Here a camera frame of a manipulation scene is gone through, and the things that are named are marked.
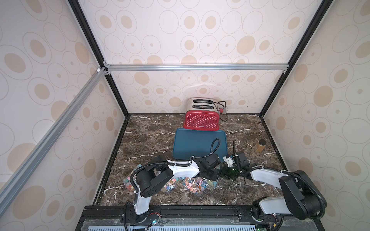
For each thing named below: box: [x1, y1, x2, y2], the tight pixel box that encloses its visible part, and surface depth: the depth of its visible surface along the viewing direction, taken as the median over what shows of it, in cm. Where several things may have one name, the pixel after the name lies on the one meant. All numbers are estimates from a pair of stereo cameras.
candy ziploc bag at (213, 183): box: [206, 179, 219, 189], surface depth 85 cm
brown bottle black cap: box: [253, 138, 267, 154], surface depth 94 cm
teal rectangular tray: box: [172, 128, 228, 162], surface depth 108 cm
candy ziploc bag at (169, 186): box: [160, 178, 177, 193], surface depth 83 cm
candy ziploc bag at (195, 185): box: [182, 177, 210, 195], surface depth 83 cm
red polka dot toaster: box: [183, 97, 220, 131], surface depth 103 cm
